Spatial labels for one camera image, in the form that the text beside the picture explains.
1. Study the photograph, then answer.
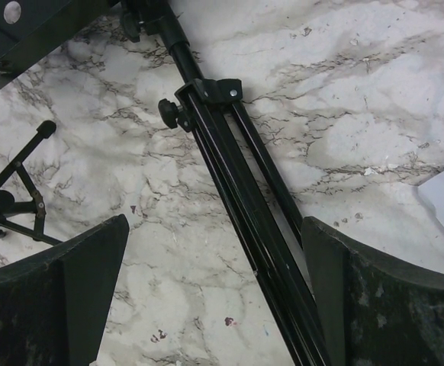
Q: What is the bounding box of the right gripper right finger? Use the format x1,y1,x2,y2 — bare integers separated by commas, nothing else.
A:
301,217,444,365

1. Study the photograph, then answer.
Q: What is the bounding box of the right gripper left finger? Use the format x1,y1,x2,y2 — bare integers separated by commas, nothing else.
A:
0,214,129,365

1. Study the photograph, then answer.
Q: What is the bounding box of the black perforated music stand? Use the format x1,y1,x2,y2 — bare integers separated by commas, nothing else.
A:
0,1,330,365

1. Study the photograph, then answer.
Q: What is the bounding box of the small black microphone tripod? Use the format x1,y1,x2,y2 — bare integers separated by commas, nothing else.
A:
0,120,60,246

